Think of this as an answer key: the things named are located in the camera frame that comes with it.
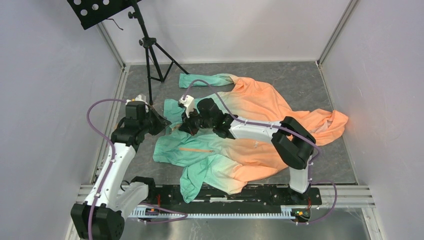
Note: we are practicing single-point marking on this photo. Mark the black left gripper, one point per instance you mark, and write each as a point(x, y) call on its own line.
point(161, 123)

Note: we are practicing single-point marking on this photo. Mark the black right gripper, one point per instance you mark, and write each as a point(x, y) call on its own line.
point(187, 125)

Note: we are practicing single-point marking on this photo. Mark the green and orange jacket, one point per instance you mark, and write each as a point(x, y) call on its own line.
point(229, 164)

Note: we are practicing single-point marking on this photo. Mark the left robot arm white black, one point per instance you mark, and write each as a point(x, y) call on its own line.
point(103, 212)

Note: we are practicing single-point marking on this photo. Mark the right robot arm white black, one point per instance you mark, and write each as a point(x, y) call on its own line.
point(293, 143)

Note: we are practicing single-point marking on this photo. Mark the black tripod stand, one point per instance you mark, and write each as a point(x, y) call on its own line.
point(148, 43)

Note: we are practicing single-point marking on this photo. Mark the black perforated stand plate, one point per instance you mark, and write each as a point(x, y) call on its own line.
point(93, 12)

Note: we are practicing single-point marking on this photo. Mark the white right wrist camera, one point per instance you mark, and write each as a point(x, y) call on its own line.
point(187, 103)

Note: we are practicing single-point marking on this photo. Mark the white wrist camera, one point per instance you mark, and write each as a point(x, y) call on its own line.
point(187, 103)
point(139, 98)

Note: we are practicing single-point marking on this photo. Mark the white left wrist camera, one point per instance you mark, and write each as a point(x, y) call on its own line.
point(139, 98)

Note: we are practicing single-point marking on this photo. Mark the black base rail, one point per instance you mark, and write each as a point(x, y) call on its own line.
point(253, 199)

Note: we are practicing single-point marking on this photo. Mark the white cable duct strip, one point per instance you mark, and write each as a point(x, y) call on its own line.
point(142, 213)

